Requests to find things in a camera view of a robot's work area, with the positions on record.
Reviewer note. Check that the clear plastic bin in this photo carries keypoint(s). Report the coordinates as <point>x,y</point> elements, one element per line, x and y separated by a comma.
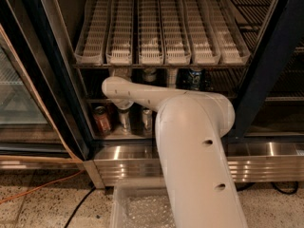
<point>141,203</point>

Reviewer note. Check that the white tall can middle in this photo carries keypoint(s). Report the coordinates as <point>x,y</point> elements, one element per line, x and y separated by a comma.
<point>171,77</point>

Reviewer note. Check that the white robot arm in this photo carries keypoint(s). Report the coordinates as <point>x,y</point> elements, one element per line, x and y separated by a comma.
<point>188,130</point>

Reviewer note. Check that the stainless fridge base grille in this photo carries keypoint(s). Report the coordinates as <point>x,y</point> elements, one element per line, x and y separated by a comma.
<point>248,162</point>

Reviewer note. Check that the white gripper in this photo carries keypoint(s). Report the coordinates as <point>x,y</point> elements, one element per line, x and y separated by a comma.
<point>124,104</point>

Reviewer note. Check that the glass fridge door left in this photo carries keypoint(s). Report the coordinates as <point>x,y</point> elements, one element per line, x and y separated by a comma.
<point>33,127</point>

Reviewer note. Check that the red can bottom shelf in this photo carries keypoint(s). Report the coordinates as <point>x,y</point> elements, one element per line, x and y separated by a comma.
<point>102,120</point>

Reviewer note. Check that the middle wire shelf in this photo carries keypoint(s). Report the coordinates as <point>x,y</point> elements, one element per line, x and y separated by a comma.
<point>223,80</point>

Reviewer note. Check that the blue can middle shelf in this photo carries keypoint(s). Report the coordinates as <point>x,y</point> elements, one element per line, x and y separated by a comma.
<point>194,79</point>

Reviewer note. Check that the dark fridge door frame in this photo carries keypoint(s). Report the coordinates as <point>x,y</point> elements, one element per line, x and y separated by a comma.
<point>280,35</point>

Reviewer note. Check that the silver can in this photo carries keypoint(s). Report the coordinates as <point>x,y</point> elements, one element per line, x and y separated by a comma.
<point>124,120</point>
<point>147,119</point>

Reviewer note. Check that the white can middle shelf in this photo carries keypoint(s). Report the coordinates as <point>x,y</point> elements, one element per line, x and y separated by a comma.
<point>149,75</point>

